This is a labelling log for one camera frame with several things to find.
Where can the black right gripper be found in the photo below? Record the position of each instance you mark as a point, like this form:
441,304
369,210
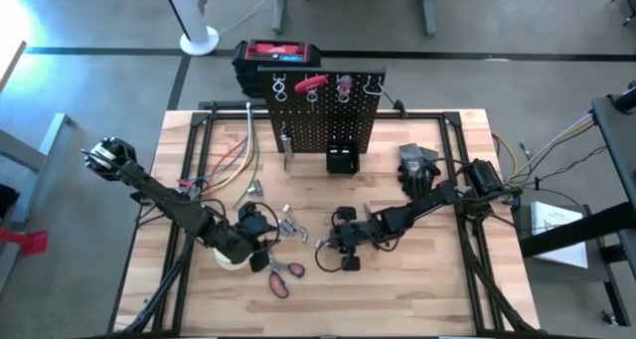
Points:
350,237

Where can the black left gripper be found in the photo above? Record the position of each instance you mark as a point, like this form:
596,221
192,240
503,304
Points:
248,234

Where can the chrome combination wrench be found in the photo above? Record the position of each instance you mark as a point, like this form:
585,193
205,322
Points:
286,142
288,152
287,166

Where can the black perforated pegboard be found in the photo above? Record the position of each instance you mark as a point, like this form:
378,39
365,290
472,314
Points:
318,120

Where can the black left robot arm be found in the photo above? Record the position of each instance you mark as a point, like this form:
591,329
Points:
164,200

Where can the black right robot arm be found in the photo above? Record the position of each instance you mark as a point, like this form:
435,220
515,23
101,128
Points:
427,202

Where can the large chrome socket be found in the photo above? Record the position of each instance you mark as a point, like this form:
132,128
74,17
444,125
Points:
255,187

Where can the black pegboard bin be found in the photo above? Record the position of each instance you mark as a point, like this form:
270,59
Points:
343,166

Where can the chrome J hook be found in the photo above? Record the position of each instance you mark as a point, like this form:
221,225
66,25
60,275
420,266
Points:
283,127

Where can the black work gloves with tag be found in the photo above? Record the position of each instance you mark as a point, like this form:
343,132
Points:
415,177

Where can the chrome wide U hook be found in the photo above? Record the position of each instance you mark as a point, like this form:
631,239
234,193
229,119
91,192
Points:
366,91

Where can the red black toolbox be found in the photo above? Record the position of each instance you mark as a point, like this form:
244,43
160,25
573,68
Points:
275,50

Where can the white tower fan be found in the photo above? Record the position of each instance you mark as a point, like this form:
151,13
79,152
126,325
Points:
199,43

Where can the grey desk leg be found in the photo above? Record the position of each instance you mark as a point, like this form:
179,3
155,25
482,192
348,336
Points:
430,11
279,11

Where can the white booklet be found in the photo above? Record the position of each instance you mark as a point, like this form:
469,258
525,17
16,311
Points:
551,215

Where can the light grey bench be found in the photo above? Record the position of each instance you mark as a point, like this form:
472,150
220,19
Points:
52,140

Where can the red floor item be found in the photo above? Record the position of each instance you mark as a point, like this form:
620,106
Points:
32,240

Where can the grey side table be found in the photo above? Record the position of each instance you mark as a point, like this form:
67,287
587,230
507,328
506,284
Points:
596,264

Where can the black side stand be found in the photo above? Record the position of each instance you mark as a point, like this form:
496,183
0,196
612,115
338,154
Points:
616,140

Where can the black aluminium table frame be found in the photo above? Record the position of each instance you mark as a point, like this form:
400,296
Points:
422,114

